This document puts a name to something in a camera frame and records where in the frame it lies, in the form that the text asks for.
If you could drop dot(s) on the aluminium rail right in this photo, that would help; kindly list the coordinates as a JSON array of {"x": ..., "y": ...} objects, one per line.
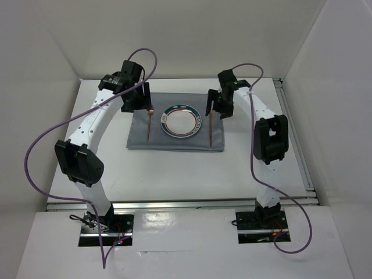
[{"x": 296, "y": 145}]

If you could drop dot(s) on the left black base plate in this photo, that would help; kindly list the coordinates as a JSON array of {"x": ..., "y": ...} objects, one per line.
[{"x": 119, "y": 230}]

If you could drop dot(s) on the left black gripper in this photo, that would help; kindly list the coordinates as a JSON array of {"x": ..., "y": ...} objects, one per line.
[{"x": 144, "y": 102}]

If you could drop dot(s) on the copper fork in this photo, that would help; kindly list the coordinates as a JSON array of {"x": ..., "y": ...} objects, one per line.
[{"x": 150, "y": 114}]

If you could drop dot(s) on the aluminium rail front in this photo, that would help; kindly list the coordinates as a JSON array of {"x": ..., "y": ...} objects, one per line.
[{"x": 172, "y": 205}]

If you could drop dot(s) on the white plate green red rim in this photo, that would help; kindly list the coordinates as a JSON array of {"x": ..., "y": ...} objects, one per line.
[{"x": 180, "y": 121}]

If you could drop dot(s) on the aluminium rail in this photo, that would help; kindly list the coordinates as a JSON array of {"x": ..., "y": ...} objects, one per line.
[
  {"x": 172, "y": 205},
  {"x": 296, "y": 145}
]

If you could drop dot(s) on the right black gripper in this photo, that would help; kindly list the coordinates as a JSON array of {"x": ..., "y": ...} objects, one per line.
[{"x": 226, "y": 112}]

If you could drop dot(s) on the copper knife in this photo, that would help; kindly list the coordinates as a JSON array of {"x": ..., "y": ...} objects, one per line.
[{"x": 211, "y": 129}]

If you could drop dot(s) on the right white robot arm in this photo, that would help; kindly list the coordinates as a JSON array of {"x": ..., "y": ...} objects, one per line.
[{"x": 269, "y": 144}]

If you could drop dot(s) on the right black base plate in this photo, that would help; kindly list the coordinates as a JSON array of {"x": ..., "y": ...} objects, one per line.
[{"x": 252, "y": 231}]

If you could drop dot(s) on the grey cloth napkin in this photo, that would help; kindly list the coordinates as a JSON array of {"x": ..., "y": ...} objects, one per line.
[{"x": 159, "y": 140}]

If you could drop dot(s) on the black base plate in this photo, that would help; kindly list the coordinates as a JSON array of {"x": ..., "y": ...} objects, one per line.
[
  {"x": 119, "y": 230},
  {"x": 252, "y": 231}
]

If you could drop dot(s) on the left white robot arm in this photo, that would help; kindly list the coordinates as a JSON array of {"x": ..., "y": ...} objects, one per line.
[{"x": 77, "y": 155}]

